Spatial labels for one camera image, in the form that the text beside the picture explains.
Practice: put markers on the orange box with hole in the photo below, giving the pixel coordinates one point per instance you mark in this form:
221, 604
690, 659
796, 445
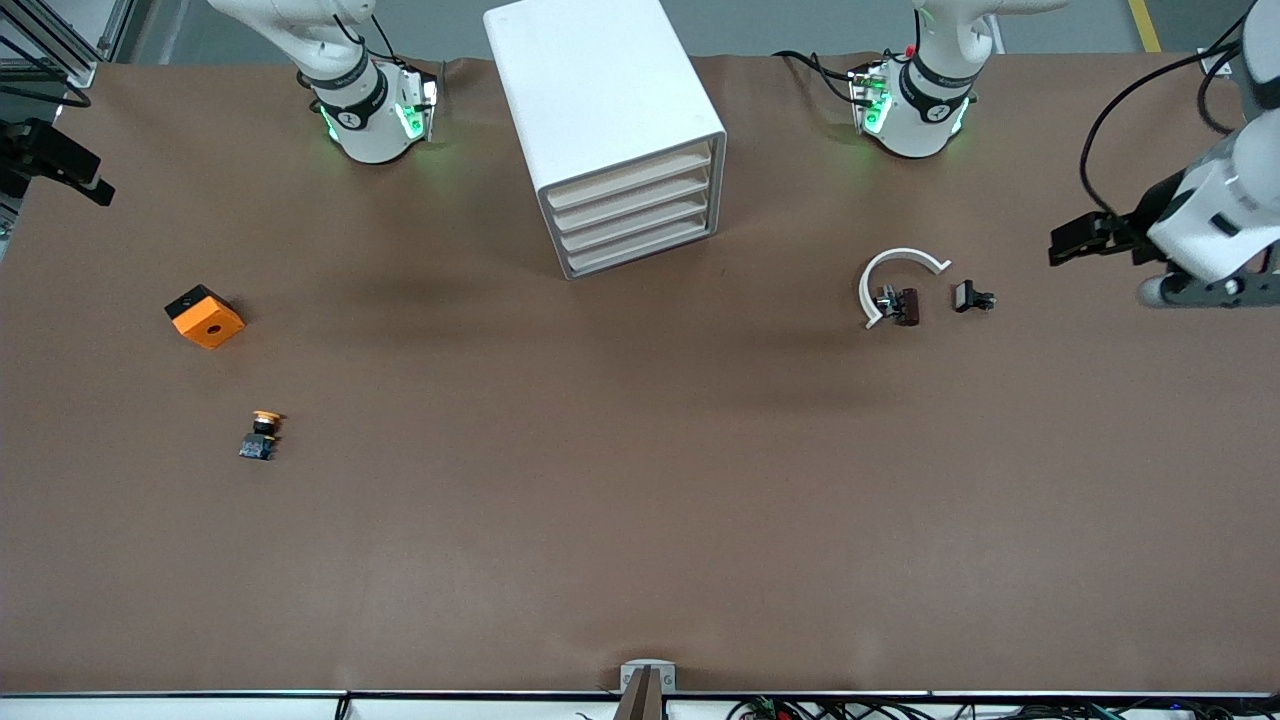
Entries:
210, 325

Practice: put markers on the white drawer cabinet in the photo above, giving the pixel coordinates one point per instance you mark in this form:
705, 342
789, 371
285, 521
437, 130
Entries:
600, 90

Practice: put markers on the white curved plastic bracket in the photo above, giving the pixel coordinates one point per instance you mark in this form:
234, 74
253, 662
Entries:
905, 254

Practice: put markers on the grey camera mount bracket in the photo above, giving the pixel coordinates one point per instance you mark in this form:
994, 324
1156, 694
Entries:
648, 692

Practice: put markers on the metal base connector bracket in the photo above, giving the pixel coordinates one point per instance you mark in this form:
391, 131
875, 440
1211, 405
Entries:
420, 105
868, 100

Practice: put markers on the brown table mat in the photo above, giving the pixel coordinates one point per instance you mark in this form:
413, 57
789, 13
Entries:
600, 500

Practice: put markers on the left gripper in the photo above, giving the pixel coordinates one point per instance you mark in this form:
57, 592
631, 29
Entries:
1137, 227

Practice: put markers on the small yellow-capped button part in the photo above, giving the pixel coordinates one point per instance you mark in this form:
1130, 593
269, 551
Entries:
262, 440

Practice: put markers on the small brown electrical component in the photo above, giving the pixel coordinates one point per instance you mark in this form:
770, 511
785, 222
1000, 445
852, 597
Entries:
907, 306

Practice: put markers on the small black clip component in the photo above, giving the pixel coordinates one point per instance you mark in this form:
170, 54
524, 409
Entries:
965, 296

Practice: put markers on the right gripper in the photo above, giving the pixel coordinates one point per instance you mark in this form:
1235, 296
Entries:
22, 148

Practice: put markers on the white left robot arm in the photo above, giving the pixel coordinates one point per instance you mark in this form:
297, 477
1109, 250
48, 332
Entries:
925, 100

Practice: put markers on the aluminium frame profile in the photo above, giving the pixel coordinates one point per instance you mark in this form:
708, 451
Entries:
1215, 65
78, 72

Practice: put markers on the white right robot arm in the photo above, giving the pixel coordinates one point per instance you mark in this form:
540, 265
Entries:
365, 120

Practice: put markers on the cream cabinet drawer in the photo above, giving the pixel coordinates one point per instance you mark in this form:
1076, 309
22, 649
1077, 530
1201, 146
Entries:
645, 246
630, 175
640, 223
635, 200

